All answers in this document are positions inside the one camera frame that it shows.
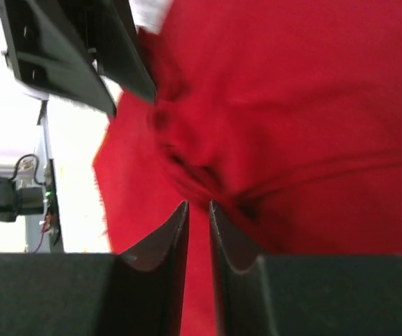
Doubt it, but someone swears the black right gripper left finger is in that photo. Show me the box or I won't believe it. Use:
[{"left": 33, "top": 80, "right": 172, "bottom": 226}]
[{"left": 0, "top": 202, "right": 189, "bottom": 336}]

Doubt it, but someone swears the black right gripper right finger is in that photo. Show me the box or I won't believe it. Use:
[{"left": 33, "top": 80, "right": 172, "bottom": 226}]
[{"left": 209, "top": 202, "right": 402, "bottom": 336}]

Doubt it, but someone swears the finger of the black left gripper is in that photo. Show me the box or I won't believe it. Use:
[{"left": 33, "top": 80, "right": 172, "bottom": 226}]
[
  {"left": 83, "top": 1, "right": 156, "bottom": 103},
  {"left": 0, "top": 1, "right": 116, "bottom": 116}
]

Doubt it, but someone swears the dark red t-shirt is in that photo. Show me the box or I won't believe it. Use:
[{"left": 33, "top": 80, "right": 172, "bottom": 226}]
[{"left": 94, "top": 1, "right": 402, "bottom": 335}]

